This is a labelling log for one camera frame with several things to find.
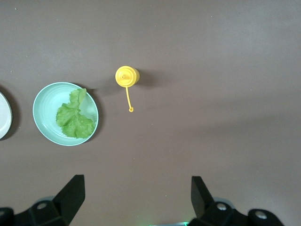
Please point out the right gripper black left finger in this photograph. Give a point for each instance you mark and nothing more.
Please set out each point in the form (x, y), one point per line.
(61, 207)

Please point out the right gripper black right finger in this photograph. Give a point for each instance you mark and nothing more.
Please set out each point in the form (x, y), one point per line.
(207, 212)

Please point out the green lettuce leaf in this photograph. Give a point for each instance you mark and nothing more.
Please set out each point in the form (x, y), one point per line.
(73, 120)

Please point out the yellow mustard squeeze bottle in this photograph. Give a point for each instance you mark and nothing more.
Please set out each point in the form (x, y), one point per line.
(127, 76)

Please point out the mint green plate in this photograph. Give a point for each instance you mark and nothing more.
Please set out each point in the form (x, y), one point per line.
(44, 110)

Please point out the beige plate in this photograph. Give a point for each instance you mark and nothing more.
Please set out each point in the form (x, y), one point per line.
(4, 115)

